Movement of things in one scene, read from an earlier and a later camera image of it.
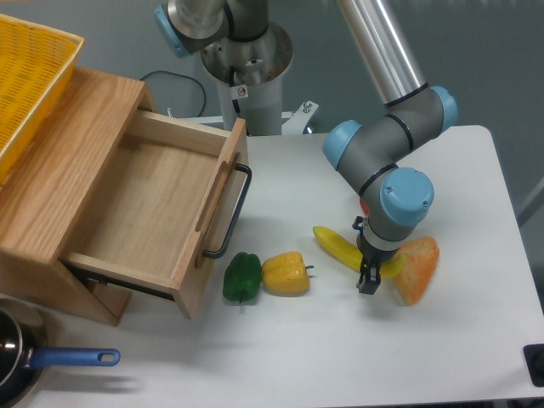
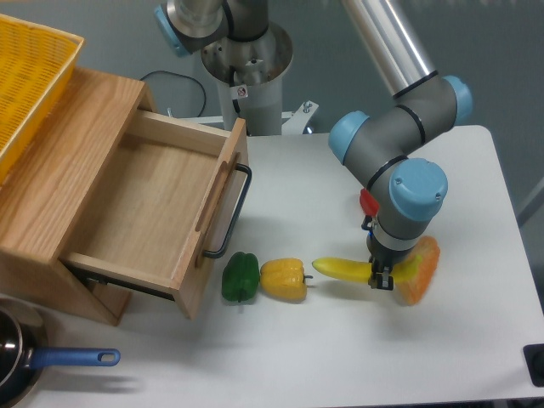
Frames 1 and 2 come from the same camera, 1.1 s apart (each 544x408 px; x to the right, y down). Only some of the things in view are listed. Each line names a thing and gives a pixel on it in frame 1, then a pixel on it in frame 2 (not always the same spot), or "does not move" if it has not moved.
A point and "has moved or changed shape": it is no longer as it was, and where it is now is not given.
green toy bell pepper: x=241 y=276 does not move
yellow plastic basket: x=36 y=64 does not move
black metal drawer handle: x=212 y=255 does not move
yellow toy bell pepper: x=286 y=274 has moved or changed shape
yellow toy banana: x=348 y=252 to x=359 y=270
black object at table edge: x=534 y=354 does not move
